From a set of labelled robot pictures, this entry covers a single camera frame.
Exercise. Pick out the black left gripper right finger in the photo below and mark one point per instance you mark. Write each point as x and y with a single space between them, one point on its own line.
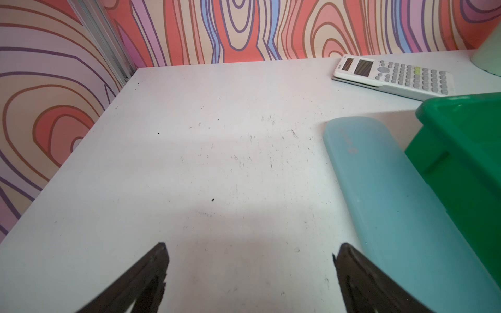
365 288

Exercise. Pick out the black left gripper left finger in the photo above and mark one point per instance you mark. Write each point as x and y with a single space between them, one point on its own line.
139 289

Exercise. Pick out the light blue pencil case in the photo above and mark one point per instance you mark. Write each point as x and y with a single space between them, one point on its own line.
402 226

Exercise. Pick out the green plastic storage box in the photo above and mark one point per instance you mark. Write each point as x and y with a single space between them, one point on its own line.
457 152

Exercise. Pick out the white calculator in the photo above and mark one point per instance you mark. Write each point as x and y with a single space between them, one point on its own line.
401 79

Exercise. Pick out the pale green pen cup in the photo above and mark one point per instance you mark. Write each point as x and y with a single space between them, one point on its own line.
487 57

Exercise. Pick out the aluminium frame post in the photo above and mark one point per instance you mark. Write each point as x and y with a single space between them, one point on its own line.
93 16

